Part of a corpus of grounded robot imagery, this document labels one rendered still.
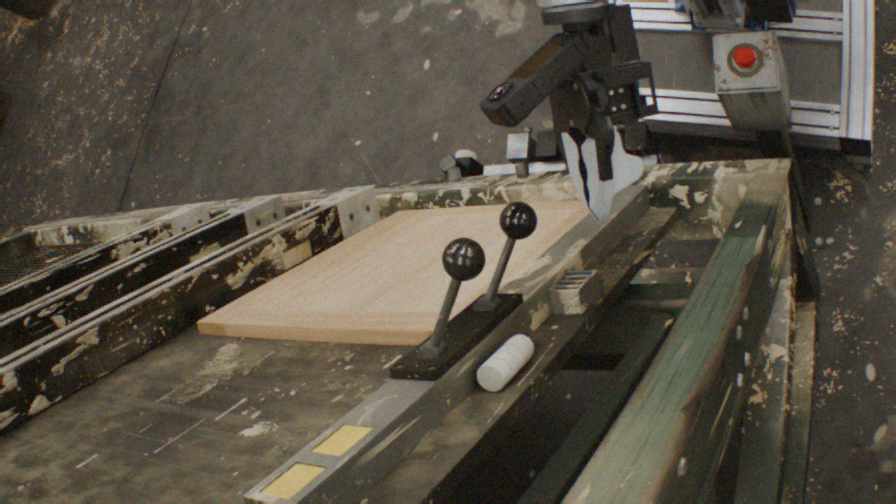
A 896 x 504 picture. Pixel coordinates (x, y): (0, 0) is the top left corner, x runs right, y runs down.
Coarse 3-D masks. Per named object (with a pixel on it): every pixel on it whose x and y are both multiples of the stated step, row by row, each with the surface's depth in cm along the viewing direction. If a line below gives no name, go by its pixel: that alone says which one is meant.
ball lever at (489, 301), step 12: (516, 204) 83; (504, 216) 83; (516, 216) 82; (528, 216) 82; (504, 228) 83; (516, 228) 82; (528, 228) 83; (504, 252) 85; (504, 264) 86; (492, 288) 87; (480, 300) 88; (492, 300) 88
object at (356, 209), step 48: (240, 240) 135; (288, 240) 138; (336, 240) 150; (144, 288) 115; (192, 288) 118; (240, 288) 127; (48, 336) 99; (96, 336) 101; (144, 336) 109; (0, 384) 87; (48, 384) 93; (0, 432) 86
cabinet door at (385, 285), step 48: (384, 240) 140; (432, 240) 135; (480, 240) 129; (528, 240) 124; (288, 288) 122; (336, 288) 118; (384, 288) 114; (432, 288) 110; (480, 288) 106; (240, 336) 109; (288, 336) 105; (336, 336) 101; (384, 336) 97
